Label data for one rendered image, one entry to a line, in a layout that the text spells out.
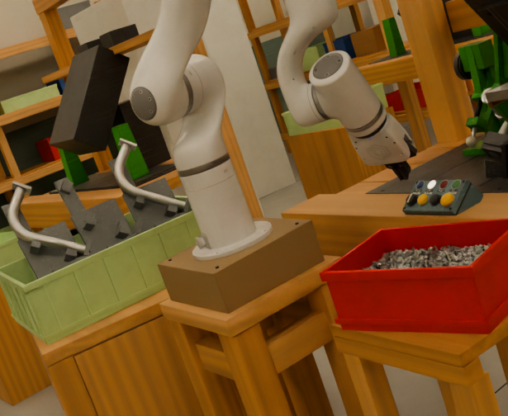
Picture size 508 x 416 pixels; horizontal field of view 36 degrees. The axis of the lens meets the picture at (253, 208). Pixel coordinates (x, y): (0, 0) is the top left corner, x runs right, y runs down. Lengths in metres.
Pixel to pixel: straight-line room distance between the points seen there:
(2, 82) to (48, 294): 6.47
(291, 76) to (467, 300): 0.51
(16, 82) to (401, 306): 7.39
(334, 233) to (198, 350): 0.44
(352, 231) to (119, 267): 0.66
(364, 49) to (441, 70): 5.36
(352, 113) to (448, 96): 0.96
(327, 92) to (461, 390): 0.56
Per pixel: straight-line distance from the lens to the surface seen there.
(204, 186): 1.69
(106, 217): 2.43
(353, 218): 1.86
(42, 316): 2.12
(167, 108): 1.63
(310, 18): 1.43
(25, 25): 8.69
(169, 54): 1.62
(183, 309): 1.77
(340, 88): 1.42
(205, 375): 1.88
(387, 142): 1.53
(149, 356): 2.14
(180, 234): 2.22
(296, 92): 1.48
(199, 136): 1.70
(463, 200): 1.64
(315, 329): 1.76
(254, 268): 1.66
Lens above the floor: 1.36
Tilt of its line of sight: 12 degrees down
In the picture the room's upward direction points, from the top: 19 degrees counter-clockwise
